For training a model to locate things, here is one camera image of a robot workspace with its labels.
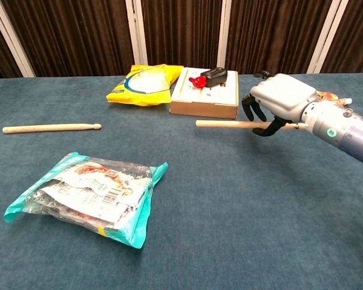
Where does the teal clear noodle packet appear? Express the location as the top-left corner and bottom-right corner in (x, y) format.
(3, 151), (169, 250)

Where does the wooden drumstick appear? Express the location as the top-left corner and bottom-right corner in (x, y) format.
(2, 123), (103, 134)
(195, 120), (307, 131)

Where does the orange spouted drink pouch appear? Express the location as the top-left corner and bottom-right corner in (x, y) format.
(316, 89), (353, 106)

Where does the dark brown pleated curtain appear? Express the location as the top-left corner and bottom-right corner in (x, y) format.
(0, 0), (363, 82)

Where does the blue table mat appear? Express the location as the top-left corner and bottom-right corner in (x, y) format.
(0, 72), (363, 290)

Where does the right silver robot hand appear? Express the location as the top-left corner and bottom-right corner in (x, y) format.
(241, 70), (318, 137)

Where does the flat white cardboard box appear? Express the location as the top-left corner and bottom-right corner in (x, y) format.
(169, 66), (240, 120)

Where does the white partition frame post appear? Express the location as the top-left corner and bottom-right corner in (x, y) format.
(217, 0), (232, 71)
(0, 0), (36, 78)
(307, 0), (350, 74)
(125, 0), (148, 66)

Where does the yellow snack bag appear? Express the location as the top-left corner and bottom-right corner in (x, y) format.
(105, 63), (185, 107)

